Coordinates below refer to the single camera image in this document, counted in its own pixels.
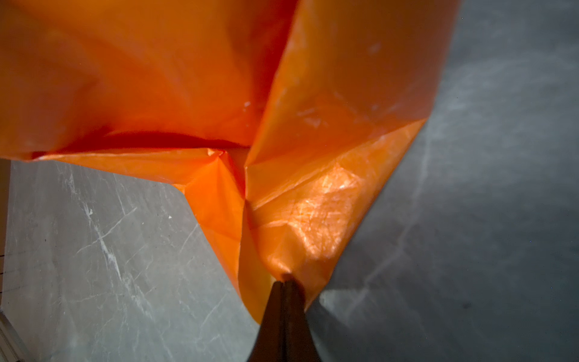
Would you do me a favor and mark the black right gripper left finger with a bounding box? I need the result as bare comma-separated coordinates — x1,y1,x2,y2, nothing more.
247,281,284,362

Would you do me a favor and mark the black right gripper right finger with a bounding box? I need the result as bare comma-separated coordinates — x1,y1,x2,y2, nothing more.
282,280,321,362

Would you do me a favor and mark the yellow wrapping paper sheet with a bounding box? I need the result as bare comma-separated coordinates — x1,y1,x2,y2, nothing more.
1,1,460,321

